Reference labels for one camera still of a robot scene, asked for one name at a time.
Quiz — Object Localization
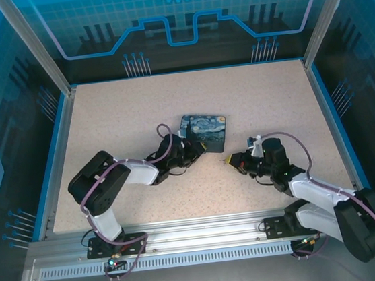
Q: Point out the starry night print box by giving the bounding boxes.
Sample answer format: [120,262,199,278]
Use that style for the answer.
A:
[175,109,232,158]

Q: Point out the aluminium mounting beam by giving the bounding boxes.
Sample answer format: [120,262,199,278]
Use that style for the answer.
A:
[25,196,375,268]

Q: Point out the connector with orange plug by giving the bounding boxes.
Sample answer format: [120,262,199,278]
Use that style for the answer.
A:
[298,232,323,248]

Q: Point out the connector with green LED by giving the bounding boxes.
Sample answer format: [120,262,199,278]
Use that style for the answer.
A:
[106,251,127,272]

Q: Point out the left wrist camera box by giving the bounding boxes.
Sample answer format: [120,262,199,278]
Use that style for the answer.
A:
[176,129,192,149]

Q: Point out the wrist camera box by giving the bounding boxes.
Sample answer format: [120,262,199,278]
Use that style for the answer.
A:
[176,129,192,149]
[244,133,265,158]

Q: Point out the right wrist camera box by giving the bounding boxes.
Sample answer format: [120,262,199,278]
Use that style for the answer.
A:
[244,133,265,158]

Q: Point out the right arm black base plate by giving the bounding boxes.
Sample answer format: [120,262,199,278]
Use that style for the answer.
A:
[262,211,322,241]

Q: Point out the aluminium side rail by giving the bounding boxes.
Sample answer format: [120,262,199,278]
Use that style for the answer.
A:
[22,87,94,241]
[302,56,366,197]

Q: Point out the slotted grey cable duct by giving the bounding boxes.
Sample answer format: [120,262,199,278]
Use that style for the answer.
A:
[38,241,295,281]

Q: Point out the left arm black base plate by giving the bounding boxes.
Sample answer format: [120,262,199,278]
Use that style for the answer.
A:
[85,230,150,261]

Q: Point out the aluminium frame post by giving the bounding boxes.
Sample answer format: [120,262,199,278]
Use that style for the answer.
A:
[0,0,79,104]
[294,0,360,69]

